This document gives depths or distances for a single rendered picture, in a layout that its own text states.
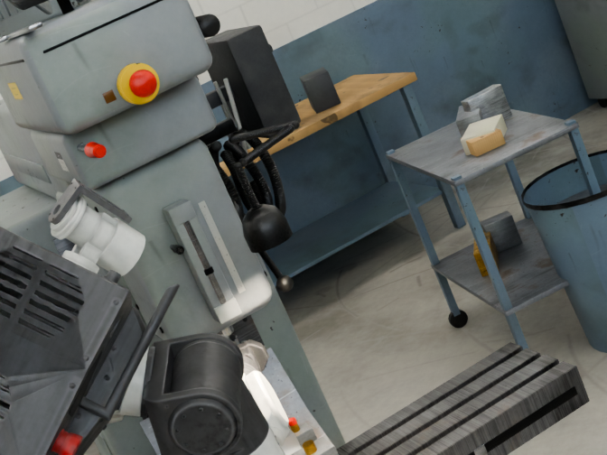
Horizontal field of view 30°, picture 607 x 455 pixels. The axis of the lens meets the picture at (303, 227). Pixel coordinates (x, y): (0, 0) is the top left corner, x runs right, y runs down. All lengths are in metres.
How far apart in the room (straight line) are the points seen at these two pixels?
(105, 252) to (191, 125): 0.39
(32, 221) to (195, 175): 0.51
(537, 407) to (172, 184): 0.82
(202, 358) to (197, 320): 0.46
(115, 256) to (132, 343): 0.16
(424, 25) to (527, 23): 0.73
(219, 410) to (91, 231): 0.30
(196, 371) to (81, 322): 0.19
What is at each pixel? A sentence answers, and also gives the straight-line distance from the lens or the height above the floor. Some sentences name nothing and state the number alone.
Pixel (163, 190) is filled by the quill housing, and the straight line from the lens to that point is 1.84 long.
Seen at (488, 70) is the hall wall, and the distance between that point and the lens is 7.10.
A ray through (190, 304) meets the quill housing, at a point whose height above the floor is 1.38.
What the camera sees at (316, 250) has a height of 0.23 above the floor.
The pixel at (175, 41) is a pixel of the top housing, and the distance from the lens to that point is 1.71.
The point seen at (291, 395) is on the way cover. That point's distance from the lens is 2.43.
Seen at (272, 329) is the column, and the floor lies 1.11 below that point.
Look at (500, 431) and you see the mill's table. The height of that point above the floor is 0.89.
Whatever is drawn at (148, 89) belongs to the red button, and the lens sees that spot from 1.65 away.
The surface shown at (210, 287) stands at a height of 1.40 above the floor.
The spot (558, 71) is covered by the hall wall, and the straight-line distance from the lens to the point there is 7.39.
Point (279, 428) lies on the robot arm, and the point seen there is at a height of 1.21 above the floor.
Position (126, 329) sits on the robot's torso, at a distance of 1.39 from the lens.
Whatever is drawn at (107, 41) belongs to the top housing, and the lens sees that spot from 1.69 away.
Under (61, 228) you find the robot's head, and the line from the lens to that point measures 1.48.
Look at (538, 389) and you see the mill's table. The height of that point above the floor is 0.92.
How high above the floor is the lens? 1.91
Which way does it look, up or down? 15 degrees down
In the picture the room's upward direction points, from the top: 24 degrees counter-clockwise
